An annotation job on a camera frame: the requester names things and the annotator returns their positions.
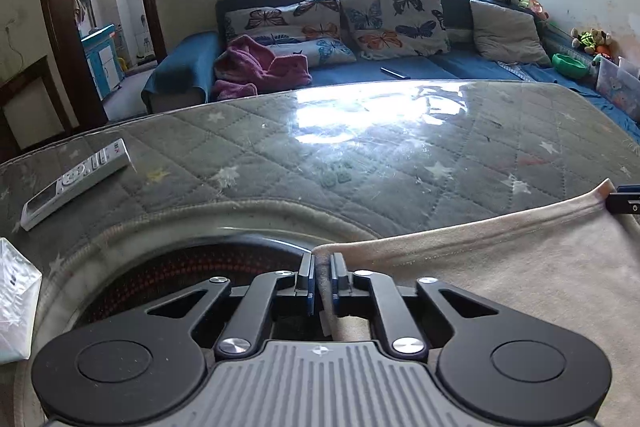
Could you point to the long butterfly print cushion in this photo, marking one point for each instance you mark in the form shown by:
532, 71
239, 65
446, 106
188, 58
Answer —
280, 19

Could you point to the black remote control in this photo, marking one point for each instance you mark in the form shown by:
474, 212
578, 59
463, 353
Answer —
395, 72

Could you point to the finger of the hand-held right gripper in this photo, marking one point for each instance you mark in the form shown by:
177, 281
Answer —
622, 205

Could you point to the dark wooden door frame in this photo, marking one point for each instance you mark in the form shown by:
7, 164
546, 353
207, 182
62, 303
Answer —
57, 32

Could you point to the cream cloth garment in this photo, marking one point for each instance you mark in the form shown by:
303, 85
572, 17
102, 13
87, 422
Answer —
525, 267

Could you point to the plain grey cushion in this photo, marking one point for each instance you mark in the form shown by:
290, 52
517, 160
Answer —
505, 32

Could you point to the round black built-in burner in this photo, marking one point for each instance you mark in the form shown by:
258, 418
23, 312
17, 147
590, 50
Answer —
200, 257

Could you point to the translucent white plastic bag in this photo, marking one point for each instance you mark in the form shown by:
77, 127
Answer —
15, 297

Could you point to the large butterfly print cushion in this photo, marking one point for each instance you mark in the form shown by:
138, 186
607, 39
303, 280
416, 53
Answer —
395, 17

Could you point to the brown and green plush toy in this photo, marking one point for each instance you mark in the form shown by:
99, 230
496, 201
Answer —
590, 41

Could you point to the wooden chair with pale back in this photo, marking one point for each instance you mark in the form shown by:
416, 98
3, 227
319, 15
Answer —
30, 107

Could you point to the blue and white cabinet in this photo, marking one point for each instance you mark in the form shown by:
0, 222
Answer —
102, 62

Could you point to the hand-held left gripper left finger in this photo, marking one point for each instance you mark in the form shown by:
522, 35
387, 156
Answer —
310, 279

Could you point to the pink fleece garment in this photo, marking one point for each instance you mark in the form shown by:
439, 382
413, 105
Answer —
250, 67

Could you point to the colourful plush toy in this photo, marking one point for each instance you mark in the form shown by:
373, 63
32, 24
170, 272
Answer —
534, 7

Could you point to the green bowl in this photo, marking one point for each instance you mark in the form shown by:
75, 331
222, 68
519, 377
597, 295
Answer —
570, 66

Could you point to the small butterfly print cushion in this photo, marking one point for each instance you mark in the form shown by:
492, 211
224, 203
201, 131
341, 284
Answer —
325, 52

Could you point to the white remote control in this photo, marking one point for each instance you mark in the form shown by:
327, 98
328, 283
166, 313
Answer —
75, 179

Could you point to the blue sofa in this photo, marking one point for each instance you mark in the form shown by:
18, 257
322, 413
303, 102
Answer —
425, 68

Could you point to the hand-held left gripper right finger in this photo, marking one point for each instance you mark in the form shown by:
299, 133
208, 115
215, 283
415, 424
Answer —
334, 281

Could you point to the clear plastic storage box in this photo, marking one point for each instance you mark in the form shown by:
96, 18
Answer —
617, 84

